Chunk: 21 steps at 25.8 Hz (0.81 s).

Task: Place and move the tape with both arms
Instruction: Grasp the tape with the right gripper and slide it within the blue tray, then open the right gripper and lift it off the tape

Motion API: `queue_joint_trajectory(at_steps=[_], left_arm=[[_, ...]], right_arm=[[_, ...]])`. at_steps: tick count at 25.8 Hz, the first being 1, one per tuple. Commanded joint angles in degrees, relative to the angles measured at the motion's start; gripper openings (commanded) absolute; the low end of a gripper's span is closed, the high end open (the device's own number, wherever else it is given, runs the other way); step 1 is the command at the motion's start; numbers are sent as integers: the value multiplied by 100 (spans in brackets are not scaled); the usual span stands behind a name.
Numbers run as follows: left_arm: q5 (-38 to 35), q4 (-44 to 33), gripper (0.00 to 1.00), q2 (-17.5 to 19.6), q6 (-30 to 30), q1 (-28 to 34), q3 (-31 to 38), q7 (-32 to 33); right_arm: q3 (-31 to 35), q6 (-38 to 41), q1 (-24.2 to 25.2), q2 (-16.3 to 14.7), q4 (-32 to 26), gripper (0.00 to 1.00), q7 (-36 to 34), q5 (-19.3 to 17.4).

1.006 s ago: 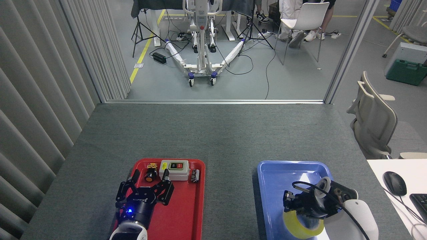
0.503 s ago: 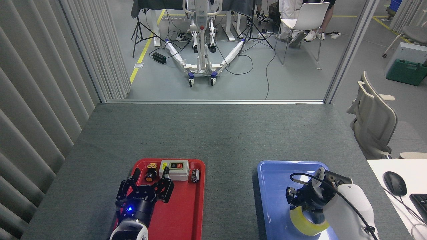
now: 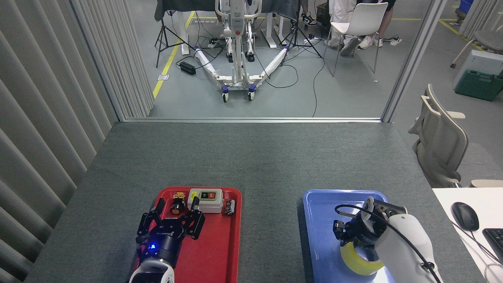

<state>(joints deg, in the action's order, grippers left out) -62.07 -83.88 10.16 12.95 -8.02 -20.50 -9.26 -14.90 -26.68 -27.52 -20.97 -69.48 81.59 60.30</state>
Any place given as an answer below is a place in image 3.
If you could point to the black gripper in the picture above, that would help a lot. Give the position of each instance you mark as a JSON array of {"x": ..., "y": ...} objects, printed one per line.
[
  {"x": 363, "y": 232},
  {"x": 161, "y": 245}
]

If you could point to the yellow tape roll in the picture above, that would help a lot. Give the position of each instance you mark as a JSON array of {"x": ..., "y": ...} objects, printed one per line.
[{"x": 355, "y": 265}]

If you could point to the black push button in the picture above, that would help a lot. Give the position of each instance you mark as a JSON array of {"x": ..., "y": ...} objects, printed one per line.
[{"x": 177, "y": 207}]

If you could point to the blue plastic tray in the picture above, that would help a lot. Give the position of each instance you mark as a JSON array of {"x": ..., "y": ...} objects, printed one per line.
[{"x": 322, "y": 212}]

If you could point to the red plastic tray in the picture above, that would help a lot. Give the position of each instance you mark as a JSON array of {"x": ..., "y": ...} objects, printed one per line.
[{"x": 212, "y": 251}]

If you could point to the white desk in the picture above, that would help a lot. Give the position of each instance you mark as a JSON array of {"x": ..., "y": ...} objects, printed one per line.
[{"x": 459, "y": 251}]

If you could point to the black computer mouse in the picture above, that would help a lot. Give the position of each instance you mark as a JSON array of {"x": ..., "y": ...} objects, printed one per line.
[{"x": 465, "y": 216}]

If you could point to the beige office chair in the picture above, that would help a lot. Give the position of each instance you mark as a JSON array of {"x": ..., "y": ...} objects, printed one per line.
[{"x": 440, "y": 145}]

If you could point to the black keyboard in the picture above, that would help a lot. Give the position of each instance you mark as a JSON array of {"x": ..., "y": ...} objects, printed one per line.
[{"x": 496, "y": 241}]

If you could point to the black power adapter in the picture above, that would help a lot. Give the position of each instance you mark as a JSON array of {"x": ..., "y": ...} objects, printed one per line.
[{"x": 188, "y": 68}]

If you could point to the grey vertical blinds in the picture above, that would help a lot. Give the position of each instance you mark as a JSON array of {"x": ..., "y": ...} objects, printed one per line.
[{"x": 39, "y": 118}]

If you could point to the white wheeled stand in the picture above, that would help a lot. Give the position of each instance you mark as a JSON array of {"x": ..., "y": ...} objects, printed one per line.
[{"x": 237, "y": 59}]

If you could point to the black tripod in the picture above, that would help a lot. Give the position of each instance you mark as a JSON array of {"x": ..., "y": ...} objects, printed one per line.
[
  {"x": 294, "y": 37},
  {"x": 162, "y": 33}
]

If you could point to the green plastic case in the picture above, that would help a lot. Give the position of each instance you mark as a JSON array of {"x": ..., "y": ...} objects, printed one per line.
[{"x": 477, "y": 86}]

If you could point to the person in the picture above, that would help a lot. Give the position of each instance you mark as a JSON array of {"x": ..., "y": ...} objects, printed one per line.
[
  {"x": 341, "y": 11},
  {"x": 308, "y": 19},
  {"x": 369, "y": 41}
]

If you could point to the white plastic chair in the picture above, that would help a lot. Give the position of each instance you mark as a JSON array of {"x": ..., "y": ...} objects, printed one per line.
[{"x": 363, "y": 19}]

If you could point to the grey box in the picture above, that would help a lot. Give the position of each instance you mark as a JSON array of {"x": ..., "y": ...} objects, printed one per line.
[{"x": 483, "y": 61}]

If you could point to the grey seat chair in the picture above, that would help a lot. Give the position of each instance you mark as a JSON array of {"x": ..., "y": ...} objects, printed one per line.
[{"x": 489, "y": 39}]

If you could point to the blue bin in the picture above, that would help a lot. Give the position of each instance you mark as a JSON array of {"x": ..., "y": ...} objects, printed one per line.
[{"x": 465, "y": 8}]

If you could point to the white switch box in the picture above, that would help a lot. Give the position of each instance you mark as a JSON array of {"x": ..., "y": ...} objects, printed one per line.
[{"x": 214, "y": 204}]

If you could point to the small black rocker switch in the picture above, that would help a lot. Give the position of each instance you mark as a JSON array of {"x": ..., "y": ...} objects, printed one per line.
[{"x": 230, "y": 207}]

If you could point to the silver post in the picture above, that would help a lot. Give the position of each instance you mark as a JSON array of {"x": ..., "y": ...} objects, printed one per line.
[{"x": 412, "y": 59}]

